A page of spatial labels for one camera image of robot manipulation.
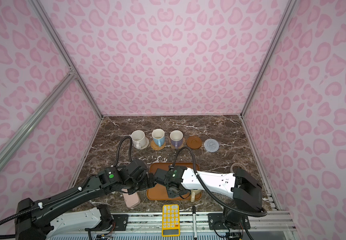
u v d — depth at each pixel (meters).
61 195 0.45
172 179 0.53
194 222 0.72
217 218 0.74
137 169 0.57
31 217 0.40
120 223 0.73
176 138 1.03
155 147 1.01
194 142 1.04
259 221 0.75
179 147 0.96
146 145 1.02
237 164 0.92
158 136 0.99
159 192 0.81
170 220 0.73
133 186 0.61
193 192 0.76
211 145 1.01
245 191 0.41
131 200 0.78
